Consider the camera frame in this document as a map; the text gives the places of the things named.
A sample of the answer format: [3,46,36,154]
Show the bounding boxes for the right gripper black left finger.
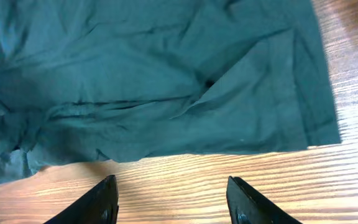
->
[45,175,119,224]

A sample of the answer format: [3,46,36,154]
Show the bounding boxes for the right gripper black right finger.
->
[226,176,301,224]

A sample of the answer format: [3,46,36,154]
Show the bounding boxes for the dark green t-shirt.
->
[0,0,341,184]

